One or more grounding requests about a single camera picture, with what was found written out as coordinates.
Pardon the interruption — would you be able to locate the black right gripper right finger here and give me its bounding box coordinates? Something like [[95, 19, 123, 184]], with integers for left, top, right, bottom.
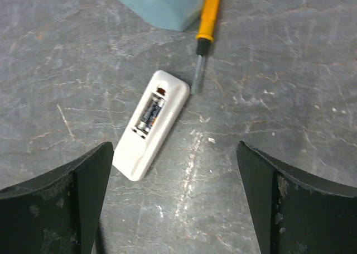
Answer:
[[237, 141, 356, 253]]

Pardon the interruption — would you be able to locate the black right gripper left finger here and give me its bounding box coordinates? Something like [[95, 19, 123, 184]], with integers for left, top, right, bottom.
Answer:
[[1, 142, 114, 253]]

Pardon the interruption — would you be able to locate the yellow handled screwdriver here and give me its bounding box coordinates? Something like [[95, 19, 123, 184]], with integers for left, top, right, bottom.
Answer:
[[191, 0, 220, 95]]

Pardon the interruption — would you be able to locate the battery in upper remote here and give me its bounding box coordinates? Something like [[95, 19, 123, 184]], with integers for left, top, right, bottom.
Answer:
[[136, 94, 165, 136]]

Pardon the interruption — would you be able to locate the white remote control upper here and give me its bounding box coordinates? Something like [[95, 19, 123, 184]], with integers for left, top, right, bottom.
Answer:
[[112, 70, 190, 181]]

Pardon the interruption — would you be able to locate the light blue cup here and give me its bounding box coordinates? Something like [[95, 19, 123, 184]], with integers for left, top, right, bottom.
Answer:
[[119, 0, 204, 32]]

